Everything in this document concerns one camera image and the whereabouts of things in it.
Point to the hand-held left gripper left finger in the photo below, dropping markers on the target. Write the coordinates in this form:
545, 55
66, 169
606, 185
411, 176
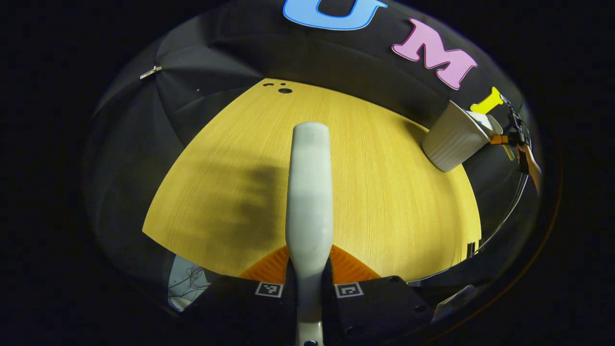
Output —
240, 312

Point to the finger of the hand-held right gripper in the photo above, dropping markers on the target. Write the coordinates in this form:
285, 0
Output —
499, 140

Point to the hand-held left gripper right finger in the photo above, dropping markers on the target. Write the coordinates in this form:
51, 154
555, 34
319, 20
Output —
379, 312

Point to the white ribbed garbage bin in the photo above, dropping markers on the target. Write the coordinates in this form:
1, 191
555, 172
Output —
454, 142

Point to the small grey broom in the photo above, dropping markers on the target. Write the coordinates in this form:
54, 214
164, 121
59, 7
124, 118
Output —
310, 192

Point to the wooden desktop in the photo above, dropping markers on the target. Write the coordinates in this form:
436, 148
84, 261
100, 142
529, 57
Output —
384, 202

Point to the silver cloth clip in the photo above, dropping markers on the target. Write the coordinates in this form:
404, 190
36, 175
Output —
150, 72

